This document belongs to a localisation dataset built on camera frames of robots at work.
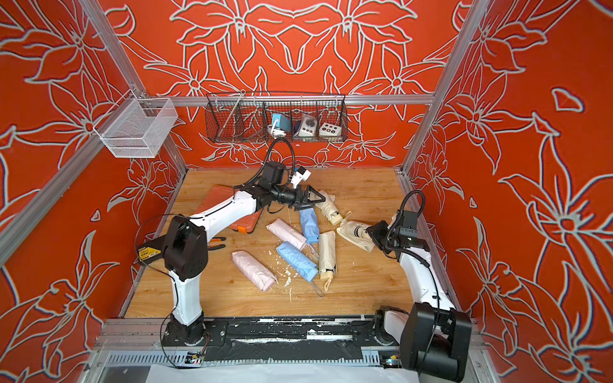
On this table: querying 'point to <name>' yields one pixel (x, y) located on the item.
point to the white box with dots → (328, 129)
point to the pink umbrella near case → (287, 234)
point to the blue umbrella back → (310, 229)
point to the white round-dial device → (308, 127)
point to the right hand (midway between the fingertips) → (366, 228)
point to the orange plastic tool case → (221, 193)
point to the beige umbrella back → (357, 233)
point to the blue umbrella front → (299, 260)
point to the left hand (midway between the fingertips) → (320, 201)
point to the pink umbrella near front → (252, 270)
